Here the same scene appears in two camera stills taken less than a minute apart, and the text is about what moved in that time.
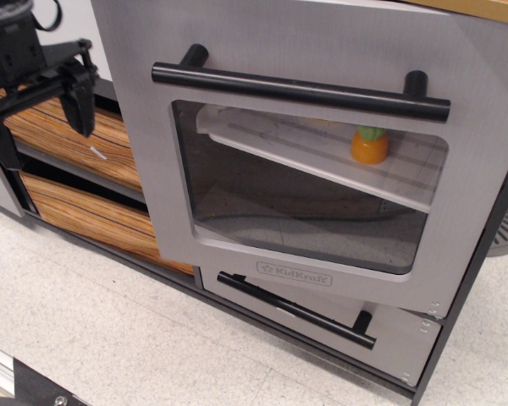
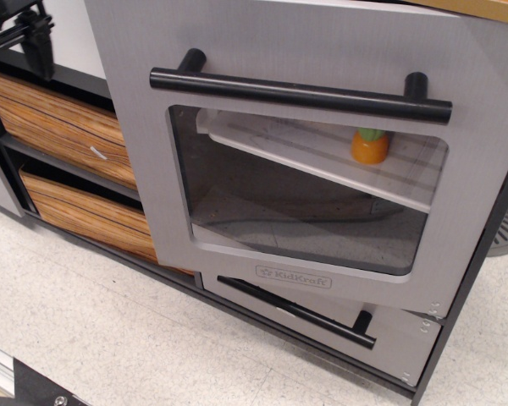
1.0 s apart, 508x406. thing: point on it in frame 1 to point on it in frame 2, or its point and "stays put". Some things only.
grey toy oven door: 356,149 stays put
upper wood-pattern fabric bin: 107,151 stays put
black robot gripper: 18,69 to 38,49
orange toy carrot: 369,145 stays put
